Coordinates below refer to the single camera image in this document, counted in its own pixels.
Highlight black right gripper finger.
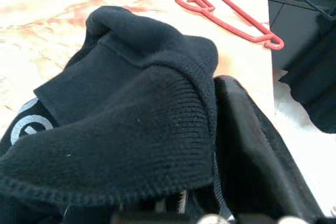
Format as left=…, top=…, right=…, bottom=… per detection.
left=214, top=74, right=320, bottom=224

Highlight black shirt green logo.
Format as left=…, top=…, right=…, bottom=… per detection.
left=278, top=11, right=336, bottom=134
left=0, top=5, right=232, bottom=224

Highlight black low TV cabinet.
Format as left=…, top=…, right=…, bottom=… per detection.
left=267, top=0, right=336, bottom=71

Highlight marble table with red edge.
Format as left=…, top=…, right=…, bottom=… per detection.
left=0, top=0, right=276, bottom=141

